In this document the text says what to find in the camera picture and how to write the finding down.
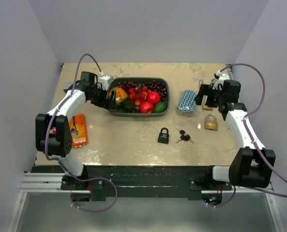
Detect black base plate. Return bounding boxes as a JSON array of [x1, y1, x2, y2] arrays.
[[31, 165, 233, 201]]

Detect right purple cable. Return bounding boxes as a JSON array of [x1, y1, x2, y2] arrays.
[[205, 63, 287, 208]]

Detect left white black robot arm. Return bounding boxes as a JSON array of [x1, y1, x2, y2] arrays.
[[35, 72, 115, 189]]

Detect brass long-shackle padlock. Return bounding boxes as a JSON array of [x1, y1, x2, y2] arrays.
[[202, 103, 213, 111]]

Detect blue chevron sponge pack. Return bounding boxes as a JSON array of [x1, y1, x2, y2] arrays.
[[177, 90, 197, 114]]

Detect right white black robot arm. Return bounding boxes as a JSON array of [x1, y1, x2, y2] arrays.
[[195, 80, 275, 190]]

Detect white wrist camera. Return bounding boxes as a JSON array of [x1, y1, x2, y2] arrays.
[[213, 70, 230, 89], [98, 72, 113, 90]]

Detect red apple front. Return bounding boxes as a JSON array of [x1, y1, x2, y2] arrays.
[[139, 101, 154, 114]]

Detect orange razor package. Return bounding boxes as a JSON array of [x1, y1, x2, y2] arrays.
[[69, 114, 88, 147]]

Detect red apple back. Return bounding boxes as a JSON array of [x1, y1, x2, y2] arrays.
[[146, 91, 161, 105]]

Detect dark grapes bunch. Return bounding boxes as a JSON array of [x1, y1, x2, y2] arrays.
[[117, 80, 168, 101]]

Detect purple silver toothpaste box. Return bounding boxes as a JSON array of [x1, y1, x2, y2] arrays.
[[63, 82, 73, 93]]

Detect grey fruit tray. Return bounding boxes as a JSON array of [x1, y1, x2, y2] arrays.
[[109, 77, 170, 117]]

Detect red cherries cluster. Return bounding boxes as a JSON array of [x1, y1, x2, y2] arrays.
[[127, 86, 151, 106]]

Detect toy pineapple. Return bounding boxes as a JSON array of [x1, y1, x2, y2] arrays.
[[110, 87, 139, 113]]

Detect green lime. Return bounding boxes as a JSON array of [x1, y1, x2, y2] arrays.
[[153, 101, 168, 113]]

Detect red apple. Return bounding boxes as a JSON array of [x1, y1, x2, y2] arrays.
[[139, 101, 154, 114], [146, 91, 161, 105]]

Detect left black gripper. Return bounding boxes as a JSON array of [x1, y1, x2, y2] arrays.
[[89, 85, 117, 110]]

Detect black-headed key bunch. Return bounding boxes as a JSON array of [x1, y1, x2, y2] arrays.
[[175, 128, 195, 148]]

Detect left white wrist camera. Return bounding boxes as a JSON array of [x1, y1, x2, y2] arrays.
[[98, 72, 113, 90]]

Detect purple cable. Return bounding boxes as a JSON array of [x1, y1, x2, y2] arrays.
[[44, 53, 118, 213], [205, 63, 287, 208]]

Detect black padlock with keys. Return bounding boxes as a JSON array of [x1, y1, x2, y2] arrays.
[[158, 128, 169, 144]]

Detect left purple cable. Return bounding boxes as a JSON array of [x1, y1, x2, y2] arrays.
[[44, 53, 118, 213]]

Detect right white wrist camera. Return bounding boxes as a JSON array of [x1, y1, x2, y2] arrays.
[[213, 70, 230, 89]]

